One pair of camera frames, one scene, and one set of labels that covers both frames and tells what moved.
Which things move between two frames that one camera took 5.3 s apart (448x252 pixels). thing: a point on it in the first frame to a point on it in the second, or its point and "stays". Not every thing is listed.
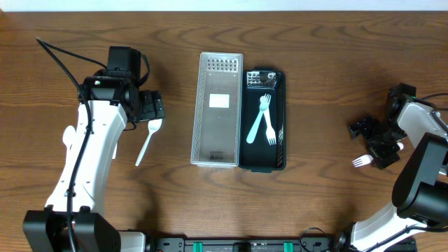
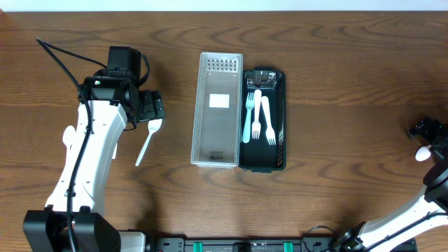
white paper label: [219, 101] stays
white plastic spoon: [153, 126] stays
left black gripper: [152, 106] stays
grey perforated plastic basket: [216, 127] stays
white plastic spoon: [114, 155] stays
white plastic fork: [270, 133] stays
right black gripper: [376, 141] to [421, 129]
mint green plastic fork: [264, 101] to [249, 103]
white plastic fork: [367, 159] to [256, 127]
